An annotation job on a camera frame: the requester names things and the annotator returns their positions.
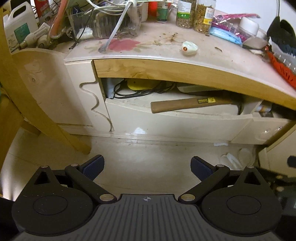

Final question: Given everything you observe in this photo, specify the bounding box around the dried herb jar red label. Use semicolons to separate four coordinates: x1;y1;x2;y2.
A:
193;0;216;35

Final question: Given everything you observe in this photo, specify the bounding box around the clear plastic cup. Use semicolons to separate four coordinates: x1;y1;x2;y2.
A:
68;9;95;40

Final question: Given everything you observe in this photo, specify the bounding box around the orange mesh basket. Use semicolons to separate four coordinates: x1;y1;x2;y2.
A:
266;50;296;90

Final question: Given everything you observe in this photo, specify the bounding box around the white lid jar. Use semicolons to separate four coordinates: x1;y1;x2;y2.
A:
238;17;260;40

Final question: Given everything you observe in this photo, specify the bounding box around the cream drawer with metal knobs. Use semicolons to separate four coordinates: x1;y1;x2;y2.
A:
231;111;290;145

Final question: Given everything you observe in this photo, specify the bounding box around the blue plastic packet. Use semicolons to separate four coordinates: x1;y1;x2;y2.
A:
209;27;242;45

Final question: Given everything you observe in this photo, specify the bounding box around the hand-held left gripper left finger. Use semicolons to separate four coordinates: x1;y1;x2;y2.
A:
33;155;117;204

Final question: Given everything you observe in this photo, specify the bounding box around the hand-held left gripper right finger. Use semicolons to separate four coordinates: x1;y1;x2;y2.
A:
178;156;264;204

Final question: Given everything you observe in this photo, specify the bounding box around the clear plastic pack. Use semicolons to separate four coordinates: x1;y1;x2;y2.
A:
269;40;296;72

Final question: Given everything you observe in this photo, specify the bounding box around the orange plastic tube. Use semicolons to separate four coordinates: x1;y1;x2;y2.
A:
50;0;70;39

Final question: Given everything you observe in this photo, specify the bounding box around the black cable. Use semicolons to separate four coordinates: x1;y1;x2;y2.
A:
113;81;176;96

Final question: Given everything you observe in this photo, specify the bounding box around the wooden handle hammer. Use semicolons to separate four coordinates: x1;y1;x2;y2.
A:
150;96;241;114

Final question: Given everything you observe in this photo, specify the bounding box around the pink plastic packet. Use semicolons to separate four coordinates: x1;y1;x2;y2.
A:
211;13;260;35

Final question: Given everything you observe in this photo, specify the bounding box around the cream side cabinet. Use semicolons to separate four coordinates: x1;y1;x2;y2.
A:
258;139;296;171

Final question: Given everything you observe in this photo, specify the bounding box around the small white oval gadget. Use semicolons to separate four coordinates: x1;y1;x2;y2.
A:
180;41;199;56

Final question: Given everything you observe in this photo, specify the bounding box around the dried herb jar green label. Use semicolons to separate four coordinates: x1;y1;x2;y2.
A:
176;0;197;29

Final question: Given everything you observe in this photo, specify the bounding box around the white cable bundle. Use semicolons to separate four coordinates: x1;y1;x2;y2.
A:
88;0;130;12

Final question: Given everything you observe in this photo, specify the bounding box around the white plastic box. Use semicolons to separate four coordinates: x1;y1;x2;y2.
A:
136;0;148;22

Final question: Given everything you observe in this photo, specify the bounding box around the yellow plastic device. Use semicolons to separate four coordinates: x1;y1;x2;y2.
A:
127;79;160;91

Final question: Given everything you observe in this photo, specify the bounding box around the white plastic jug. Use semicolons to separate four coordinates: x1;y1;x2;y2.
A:
3;0;40;50

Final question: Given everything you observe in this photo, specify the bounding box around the black fabric item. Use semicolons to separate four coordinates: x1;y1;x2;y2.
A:
267;16;296;56

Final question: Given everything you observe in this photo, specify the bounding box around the cream wooden cabinet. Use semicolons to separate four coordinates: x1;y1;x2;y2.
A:
11;7;296;145

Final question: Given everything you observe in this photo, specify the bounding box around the wooden chair frame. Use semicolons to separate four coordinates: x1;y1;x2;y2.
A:
0;7;92;154

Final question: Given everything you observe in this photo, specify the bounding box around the red container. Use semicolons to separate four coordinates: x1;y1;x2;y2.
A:
35;0;50;24

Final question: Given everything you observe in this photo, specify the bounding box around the cream wooden drawer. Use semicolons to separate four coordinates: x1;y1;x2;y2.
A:
105;98;253;142

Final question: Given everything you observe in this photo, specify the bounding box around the spiral light bulb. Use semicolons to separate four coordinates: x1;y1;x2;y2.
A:
18;23;50;49

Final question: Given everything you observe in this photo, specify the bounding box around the grey flat item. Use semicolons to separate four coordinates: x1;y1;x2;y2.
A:
242;37;269;50

